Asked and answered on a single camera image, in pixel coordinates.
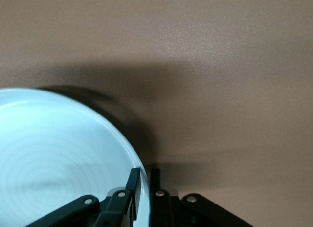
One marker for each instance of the brown table mat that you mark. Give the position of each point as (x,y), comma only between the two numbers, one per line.
(195,65)

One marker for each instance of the light blue round plate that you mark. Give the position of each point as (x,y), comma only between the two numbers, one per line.
(61,158)

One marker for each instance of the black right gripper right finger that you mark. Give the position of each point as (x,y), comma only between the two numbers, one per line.
(166,210)

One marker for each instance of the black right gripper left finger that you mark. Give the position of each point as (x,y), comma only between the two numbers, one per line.
(115,202)

